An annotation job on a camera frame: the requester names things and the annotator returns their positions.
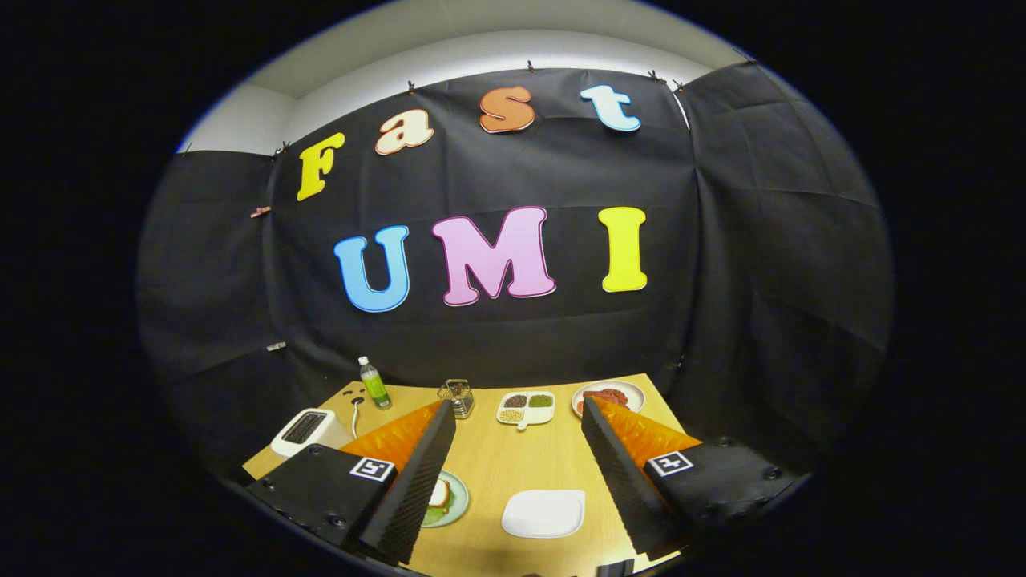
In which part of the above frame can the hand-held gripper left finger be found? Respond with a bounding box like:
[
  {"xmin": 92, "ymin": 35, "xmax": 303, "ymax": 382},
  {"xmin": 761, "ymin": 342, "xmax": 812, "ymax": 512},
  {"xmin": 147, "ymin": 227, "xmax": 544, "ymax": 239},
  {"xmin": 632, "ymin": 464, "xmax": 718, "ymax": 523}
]
[{"xmin": 244, "ymin": 399, "xmax": 458, "ymax": 567}]

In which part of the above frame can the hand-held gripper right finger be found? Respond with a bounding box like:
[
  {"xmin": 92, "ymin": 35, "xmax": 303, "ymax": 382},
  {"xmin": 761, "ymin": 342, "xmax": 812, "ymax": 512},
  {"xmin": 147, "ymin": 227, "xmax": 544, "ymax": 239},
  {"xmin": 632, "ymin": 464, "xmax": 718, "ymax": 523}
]
[{"xmin": 580, "ymin": 397, "xmax": 810, "ymax": 562}]

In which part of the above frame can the light green round plate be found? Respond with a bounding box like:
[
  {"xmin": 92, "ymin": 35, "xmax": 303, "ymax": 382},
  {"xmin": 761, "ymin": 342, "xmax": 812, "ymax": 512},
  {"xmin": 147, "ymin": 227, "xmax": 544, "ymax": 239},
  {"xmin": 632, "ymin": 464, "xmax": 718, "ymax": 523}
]
[{"xmin": 421, "ymin": 470, "xmax": 470, "ymax": 528}]

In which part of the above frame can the white square plate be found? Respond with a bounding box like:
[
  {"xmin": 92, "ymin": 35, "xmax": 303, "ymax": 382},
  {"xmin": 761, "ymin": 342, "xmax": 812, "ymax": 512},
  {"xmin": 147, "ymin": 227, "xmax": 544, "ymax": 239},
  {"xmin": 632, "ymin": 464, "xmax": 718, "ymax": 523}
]
[{"xmin": 501, "ymin": 490, "xmax": 587, "ymax": 539}]

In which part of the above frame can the white round plate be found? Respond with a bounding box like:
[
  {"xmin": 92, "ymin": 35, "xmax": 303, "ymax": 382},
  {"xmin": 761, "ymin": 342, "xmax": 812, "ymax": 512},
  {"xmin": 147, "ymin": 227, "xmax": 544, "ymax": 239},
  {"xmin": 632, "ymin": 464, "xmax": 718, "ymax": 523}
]
[{"xmin": 571, "ymin": 380, "xmax": 646, "ymax": 419}]

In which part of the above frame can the white toaster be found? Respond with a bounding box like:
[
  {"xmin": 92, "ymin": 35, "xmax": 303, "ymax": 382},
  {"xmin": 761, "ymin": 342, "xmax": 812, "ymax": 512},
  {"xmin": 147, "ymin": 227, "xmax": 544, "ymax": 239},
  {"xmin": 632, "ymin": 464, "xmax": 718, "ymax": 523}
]
[{"xmin": 271, "ymin": 408, "xmax": 353, "ymax": 458}]

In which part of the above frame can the green label water bottle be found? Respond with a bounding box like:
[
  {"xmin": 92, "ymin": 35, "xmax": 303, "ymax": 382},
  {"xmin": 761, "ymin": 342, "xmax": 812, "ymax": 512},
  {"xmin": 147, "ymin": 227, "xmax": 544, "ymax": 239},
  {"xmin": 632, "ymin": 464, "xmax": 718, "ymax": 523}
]
[{"xmin": 357, "ymin": 356, "xmax": 393, "ymax": 410}]

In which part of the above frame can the white divided bean dish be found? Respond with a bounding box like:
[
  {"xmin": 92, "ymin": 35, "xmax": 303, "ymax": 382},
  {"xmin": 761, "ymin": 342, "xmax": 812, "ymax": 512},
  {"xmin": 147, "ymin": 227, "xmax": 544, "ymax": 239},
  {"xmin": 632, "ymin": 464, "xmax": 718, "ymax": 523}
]
[{"xmin": 496, "ymin": 390, "xmax": 556, "ymax": 431}]

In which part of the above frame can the black backdrop cloth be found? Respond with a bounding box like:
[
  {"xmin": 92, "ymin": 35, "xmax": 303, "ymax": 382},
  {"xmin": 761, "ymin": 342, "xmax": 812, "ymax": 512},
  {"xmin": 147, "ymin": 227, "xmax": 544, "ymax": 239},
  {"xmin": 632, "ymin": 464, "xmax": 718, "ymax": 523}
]
[{"xmin": 136, "ymin": 60, "xmax": 895, "ymax": 482}]

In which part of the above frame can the wire utensil holder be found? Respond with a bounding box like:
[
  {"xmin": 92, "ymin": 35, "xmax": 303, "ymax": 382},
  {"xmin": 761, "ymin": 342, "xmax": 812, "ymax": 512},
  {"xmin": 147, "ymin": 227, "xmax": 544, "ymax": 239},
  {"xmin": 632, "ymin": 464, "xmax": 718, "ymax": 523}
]
[{"xmin": 437, "ymin": 379, "xmax": 475, "ymax": 420}]

